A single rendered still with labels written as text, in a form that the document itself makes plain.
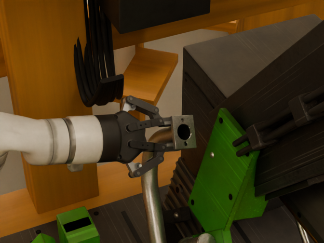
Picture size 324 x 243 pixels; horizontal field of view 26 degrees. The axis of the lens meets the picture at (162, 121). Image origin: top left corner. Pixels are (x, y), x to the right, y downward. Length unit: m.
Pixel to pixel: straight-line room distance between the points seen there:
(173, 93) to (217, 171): 2.11
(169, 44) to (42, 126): 2.59
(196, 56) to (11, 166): 1.74
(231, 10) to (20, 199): 0.61
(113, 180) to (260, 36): 0.47
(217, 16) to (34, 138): 0.62
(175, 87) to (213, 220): 2.15
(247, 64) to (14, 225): 0.59
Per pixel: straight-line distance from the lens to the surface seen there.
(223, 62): 1.31
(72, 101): 1.36
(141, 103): 1.13
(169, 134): 1.15
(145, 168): 1.12
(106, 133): 1.07
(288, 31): 1.42
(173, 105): 3.20
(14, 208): 1.55
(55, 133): 1.04
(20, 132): 1.02
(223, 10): 1.51
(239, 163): 1.11
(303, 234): 1.25
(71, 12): 1.25
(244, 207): 1.18
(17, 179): 2.90
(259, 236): 1.45
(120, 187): 1.57
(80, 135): 1.05
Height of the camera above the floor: 1.99
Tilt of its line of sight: 40 degrees down
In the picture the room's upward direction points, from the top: straight up
